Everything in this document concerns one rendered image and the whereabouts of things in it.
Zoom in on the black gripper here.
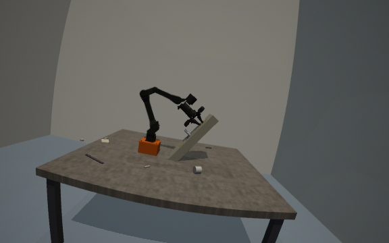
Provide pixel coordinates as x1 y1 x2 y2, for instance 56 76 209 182
184 106 205 127

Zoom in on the grey rectangular panel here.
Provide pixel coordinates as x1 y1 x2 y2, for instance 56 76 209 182
168 114 218 161

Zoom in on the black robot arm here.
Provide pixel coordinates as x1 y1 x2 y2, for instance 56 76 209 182
140 86 197 142

